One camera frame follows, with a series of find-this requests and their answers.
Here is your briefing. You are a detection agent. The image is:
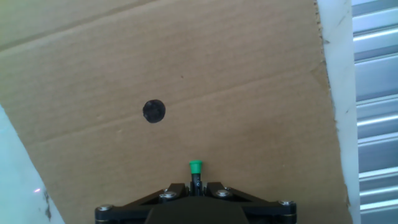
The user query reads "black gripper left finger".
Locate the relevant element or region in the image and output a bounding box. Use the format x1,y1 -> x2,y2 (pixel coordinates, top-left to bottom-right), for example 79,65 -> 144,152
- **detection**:
95,182 -> 191,224

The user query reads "black round dot mark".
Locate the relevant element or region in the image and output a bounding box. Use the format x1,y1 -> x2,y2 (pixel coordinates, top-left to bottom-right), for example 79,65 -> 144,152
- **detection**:
142,99 -> 167,124

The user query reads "black screwdriver green cap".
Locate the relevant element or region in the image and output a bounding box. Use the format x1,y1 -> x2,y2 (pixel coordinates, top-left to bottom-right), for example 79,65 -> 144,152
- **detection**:
188,160 -> 204,197

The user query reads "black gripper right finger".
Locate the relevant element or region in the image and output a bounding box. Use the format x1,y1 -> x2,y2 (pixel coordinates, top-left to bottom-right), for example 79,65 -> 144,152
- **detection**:
202,182 -> 298,224

